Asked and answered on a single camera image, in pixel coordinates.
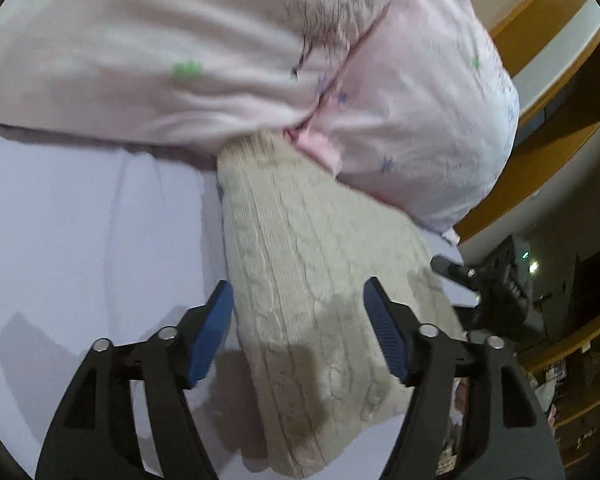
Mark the wooden bed frame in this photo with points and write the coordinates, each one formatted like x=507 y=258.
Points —
x=552 y=50

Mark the lavender bed sheet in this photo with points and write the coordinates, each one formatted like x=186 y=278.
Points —
x=97 y=240

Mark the pink floral pillow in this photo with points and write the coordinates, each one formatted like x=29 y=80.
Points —
x=405 y=100

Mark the beige cable-knit sweater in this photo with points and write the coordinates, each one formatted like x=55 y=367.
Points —
x=299 y=248

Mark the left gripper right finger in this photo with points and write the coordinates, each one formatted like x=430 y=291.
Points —
x=505 y=432

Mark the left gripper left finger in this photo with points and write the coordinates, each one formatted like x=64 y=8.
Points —
x=93 y=434

